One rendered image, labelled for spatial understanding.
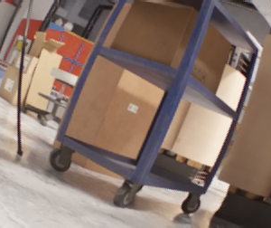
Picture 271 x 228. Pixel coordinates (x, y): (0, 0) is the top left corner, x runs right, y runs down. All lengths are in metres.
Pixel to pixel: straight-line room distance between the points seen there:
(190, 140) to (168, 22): 2.73
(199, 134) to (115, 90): 2.08
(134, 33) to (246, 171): 0.90
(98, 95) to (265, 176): 1.02
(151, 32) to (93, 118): 0.80
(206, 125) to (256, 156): 2.22
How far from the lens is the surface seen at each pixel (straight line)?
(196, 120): 4.55
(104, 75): 2.62
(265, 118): 2.39
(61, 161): 2.00
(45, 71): 4.52
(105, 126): 2.56
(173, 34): 1.86
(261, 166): 2.34
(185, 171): 4.69
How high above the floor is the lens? 0.32
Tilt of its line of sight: 2 degrees up
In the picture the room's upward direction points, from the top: 23 degrees clockwise
